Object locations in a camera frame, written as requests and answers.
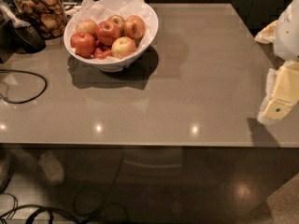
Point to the black appliance with handle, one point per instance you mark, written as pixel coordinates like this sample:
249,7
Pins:
25,35

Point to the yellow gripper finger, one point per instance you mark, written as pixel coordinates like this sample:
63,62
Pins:
281,93
266,35

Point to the glass jar of dried chips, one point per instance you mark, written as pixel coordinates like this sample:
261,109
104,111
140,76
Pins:
48,15

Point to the small red apple bottom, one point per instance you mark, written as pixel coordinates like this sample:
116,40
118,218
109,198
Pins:
102,53

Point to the white shoe under table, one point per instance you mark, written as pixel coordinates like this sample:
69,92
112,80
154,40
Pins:
52,168

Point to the white ceramic bowl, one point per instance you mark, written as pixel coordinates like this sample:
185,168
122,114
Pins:
111,64

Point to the small apple at back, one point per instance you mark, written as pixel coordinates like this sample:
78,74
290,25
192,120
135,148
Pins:
118,20

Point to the red-yellow apple right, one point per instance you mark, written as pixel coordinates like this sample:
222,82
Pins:
134,27

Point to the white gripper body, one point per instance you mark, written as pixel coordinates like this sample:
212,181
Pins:
288,32

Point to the pale apple back left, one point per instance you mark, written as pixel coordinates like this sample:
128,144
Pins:
87,26

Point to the red apple centre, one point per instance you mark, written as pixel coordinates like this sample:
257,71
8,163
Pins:
107,32

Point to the red apple front left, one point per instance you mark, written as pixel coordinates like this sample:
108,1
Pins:
83,43

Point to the white paper bowl liner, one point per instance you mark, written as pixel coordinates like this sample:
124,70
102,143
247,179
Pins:
102,9

